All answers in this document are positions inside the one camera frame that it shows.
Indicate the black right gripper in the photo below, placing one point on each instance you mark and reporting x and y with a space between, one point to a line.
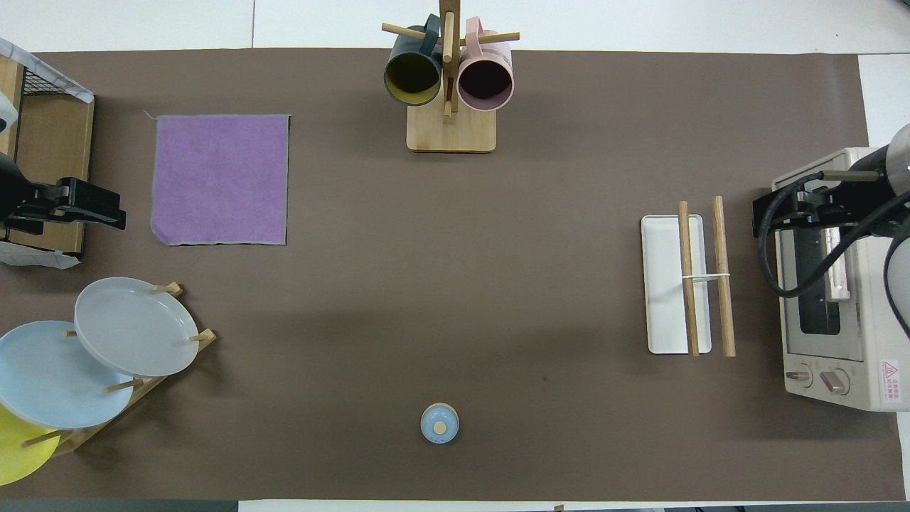
817 206

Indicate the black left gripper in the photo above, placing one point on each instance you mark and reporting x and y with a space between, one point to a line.
57 192

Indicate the purple and grey towel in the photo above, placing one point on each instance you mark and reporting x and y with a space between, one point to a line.
220 178

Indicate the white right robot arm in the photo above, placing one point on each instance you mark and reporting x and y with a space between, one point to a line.
897 163

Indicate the white towel rack wooden bars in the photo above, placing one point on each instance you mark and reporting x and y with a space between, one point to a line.
668 284

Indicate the wooden plate rack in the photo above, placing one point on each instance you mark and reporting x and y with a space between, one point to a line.
85 434

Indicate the wooden shelf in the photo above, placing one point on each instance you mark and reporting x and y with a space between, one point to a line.
53 142

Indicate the grey plate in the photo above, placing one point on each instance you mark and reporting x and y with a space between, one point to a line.
135 327

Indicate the white patterned cloth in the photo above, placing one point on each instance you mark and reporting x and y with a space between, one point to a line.
50 71

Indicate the beige toaster oven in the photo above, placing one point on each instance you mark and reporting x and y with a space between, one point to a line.
860 355

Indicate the light blue plate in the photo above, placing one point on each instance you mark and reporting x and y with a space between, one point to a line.
50 377

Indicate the yellow plate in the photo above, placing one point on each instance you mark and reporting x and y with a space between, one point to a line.
21 451

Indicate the pink mug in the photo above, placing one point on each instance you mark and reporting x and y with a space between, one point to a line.
485 78

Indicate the brown table mat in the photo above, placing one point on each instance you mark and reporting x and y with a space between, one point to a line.
455 284

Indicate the wooden mug tree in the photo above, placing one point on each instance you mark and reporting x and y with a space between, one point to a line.
451 135

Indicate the dark teal mug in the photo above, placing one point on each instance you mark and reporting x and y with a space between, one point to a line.
412 75

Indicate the small blue call bell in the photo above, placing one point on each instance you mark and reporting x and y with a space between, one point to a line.
439 424

